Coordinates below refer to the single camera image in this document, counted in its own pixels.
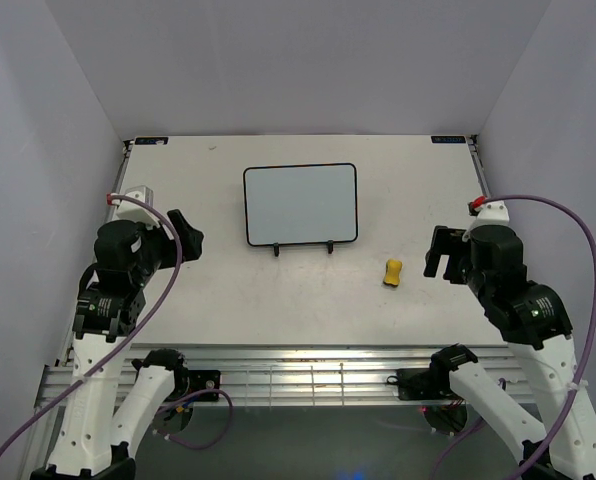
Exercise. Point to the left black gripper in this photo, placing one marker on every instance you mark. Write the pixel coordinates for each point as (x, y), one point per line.
(191, 237)

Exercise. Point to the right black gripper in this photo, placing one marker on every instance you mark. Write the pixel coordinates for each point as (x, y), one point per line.
(446, 241)

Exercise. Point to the yellow bone-shaped eraser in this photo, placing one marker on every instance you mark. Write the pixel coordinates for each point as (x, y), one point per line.
(393, 269)

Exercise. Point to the small black-framed whiteboard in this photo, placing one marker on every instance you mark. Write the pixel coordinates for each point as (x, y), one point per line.
(308, 204)

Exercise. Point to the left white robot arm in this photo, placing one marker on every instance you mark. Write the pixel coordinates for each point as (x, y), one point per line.
(98, 437)

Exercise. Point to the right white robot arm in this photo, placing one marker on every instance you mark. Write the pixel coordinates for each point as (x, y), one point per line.
(532, 320)

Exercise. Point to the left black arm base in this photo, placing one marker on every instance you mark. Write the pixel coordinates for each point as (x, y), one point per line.
(195, 380)

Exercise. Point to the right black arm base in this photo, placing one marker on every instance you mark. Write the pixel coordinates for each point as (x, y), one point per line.
(419, 385)

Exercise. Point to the right blue table label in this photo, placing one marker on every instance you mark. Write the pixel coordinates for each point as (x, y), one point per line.
(448, 139)

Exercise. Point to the blue table label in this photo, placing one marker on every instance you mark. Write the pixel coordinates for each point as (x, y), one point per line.
(148, 141)
(448, 139)

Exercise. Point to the left blue table label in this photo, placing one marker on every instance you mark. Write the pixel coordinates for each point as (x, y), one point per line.
(148, 141)

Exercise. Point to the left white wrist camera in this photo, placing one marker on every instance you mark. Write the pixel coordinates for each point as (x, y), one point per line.
(134, 204)

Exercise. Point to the wire whiteboard easel stand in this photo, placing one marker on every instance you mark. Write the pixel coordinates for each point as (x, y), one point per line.
(303, 247)

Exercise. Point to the aluminium extrusion rail frame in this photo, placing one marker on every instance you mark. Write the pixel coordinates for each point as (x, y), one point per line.
(269, 377)

